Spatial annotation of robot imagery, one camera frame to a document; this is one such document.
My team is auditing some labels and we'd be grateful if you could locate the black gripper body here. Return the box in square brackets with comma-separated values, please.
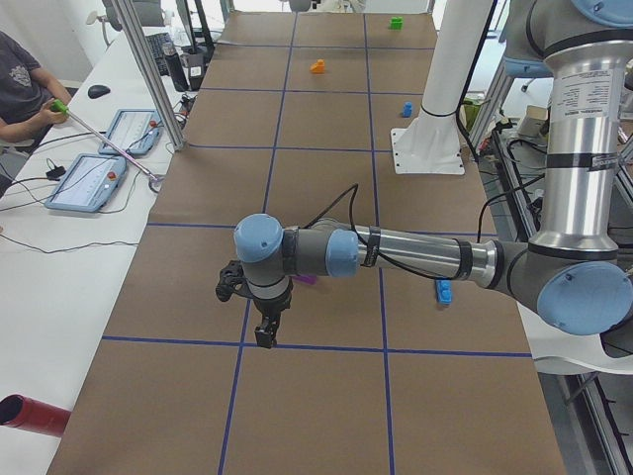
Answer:
[254, 291, 292, 322]

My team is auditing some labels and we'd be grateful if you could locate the purple trapezoid block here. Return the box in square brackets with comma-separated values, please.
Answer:
[293, 275, 317, 285]

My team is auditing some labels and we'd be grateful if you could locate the orange trapezoid block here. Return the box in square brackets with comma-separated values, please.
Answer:
[310, 58, 325, 74]

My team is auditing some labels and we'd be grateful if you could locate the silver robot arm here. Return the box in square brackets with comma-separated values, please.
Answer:
[217, 1, 632, 348]

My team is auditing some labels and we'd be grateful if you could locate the long blue block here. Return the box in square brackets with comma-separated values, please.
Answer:
[435, 279, 453, 306]

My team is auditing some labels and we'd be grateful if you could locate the near teach pendant tablet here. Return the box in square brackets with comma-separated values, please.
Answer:
[45, 153, 128, 213]

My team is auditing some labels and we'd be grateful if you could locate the teach pendant tablet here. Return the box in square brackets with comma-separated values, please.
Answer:
[45, 153, 128, 213]
[97, 108, 164, 159]

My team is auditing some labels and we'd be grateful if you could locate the far teach pendant tablet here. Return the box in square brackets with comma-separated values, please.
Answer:
[97, 108, 164, 159]

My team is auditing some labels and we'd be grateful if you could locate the small blue block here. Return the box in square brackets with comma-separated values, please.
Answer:
[401, 101, 413, 118]

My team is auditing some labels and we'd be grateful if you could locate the red cylinder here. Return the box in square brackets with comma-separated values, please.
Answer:
[1, 394, 71, 437]

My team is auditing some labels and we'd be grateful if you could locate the black water bottle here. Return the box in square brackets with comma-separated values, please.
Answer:
[162, 42, 189, 92]

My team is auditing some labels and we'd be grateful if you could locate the black computer mouse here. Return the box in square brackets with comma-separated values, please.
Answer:
[87, 84, 111, 99]

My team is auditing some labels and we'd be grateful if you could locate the black keyboard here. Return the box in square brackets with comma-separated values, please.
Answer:
[145, 32, 171, 76]

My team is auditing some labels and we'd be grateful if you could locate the green double block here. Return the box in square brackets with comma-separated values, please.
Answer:
[389, 16, 404, 31]

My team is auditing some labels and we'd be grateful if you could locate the person in grey shirt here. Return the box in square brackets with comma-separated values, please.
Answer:
[1, 32, 72, 151]

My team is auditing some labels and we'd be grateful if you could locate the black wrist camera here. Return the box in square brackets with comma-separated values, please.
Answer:
[216, 260, 251, 302]

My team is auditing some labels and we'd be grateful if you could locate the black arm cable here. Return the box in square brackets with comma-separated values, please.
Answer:
[302, 183, 466, 281]

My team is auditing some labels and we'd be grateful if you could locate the white pedestal column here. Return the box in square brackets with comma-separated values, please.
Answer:
[391, 0, 496, 175]

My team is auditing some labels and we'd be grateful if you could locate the green handled reach stick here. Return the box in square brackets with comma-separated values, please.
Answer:
[50, 99, 164, 194]

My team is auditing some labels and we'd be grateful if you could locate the aluminium frame post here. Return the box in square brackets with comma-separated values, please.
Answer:
[112, 0, 185, 151]

